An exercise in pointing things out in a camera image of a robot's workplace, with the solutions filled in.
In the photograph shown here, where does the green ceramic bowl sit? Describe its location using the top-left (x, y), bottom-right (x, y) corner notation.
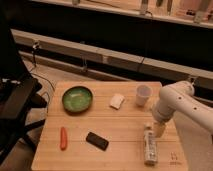
top-left (62, 86), bottom-right (93, 113)

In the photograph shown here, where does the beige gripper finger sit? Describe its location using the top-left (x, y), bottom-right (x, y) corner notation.
top-left (153, 122), bottom-right (166, 138)

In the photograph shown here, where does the orange carrot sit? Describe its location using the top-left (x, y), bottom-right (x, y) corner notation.
top-left (60, 127), bottom-right (67, 150)

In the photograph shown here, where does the black rectangular case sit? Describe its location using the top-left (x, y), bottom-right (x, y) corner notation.
top-left (86, 132), bottom-right (109, 151)

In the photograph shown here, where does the white sponge block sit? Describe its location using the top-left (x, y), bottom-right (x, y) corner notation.
top-left (110, 94), bottom-right (124, 109)

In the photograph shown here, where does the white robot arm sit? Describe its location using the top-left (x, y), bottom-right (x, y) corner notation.
top-left (152, 81), bottom-right (213, 137)

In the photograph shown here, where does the black cable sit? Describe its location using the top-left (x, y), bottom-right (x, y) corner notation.
top-left (31, 44), bottom-right (56, 113)

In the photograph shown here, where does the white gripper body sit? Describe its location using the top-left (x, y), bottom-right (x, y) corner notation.
top-left (152, 105), bottom-right (174, 123)

